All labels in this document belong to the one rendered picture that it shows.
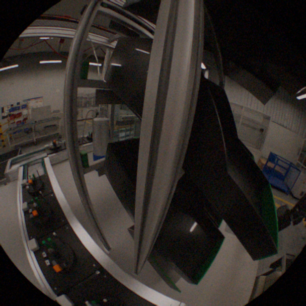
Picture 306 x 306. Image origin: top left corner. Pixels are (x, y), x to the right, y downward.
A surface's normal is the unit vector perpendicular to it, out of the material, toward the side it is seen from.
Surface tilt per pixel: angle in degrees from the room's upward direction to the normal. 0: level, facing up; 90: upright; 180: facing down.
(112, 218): 0
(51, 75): 90
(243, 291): 0
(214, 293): 0
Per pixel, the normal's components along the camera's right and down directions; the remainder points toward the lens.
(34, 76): 0.78, 0.35
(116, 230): 0.13, -0.90
